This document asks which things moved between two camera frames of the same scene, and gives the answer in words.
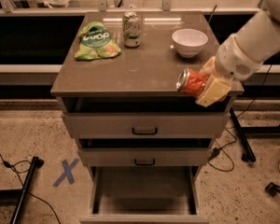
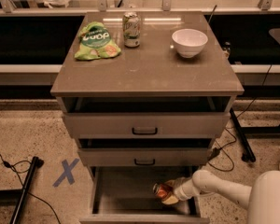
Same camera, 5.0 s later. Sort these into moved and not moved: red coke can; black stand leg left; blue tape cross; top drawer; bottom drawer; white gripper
Moved: red coke can; white gripper
Not moved: top drawer; bottom drawer; blue tape cross; black stand leg left
